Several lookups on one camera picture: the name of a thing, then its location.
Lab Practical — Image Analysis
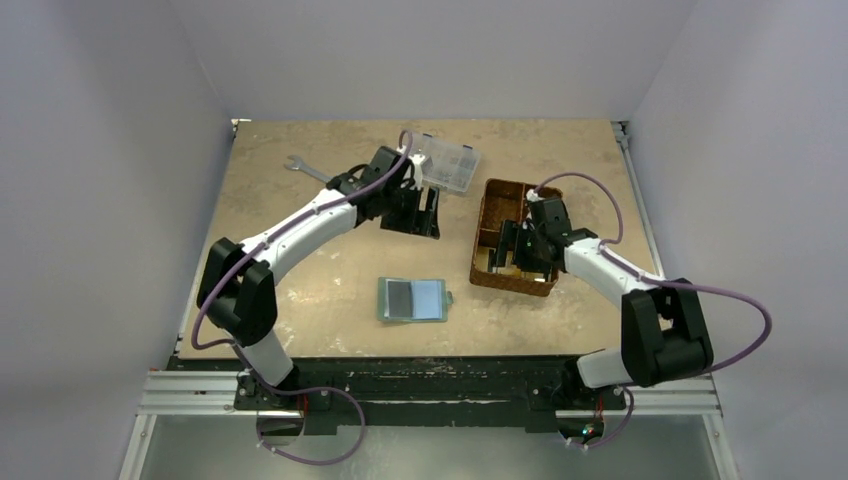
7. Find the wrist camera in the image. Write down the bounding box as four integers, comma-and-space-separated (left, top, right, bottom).
404, 153, 431, 190
525, 188, 545, 208

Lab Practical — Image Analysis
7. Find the clear plastic organizer box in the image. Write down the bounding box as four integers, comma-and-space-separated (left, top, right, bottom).
412, 132, 482, 195

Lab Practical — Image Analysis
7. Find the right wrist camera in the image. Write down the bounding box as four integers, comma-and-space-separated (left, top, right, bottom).
525, 188, 545, 208

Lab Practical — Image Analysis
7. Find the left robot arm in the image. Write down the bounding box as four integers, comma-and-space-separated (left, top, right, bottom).
195, 146, 439, 409

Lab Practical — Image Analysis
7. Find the aluminium frame rail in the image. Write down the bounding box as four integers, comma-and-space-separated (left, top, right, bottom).
611, 121, 721, 415

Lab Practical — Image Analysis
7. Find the silver open-end wrench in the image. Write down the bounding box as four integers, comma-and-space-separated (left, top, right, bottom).
284, 154, 331, 184

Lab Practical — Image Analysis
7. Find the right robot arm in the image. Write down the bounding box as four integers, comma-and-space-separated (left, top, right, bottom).
489, 198, 714, 407

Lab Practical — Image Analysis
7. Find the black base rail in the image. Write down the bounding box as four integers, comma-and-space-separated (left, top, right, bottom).
231, 356, 684, 435

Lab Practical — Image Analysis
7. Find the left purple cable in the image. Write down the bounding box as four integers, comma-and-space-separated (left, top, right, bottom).
190, 129, 415, 399

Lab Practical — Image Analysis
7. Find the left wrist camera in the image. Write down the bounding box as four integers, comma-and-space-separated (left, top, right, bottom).
404, 153, 431, 190

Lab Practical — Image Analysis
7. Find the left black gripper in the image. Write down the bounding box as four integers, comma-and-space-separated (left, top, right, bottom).
381, 182, 437, 239

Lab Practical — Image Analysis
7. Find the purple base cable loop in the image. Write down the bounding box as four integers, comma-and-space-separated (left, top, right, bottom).
255, 387, 368, 466

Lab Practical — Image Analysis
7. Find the brown woven basket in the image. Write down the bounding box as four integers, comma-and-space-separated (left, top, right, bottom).
469, 178, 559, 297

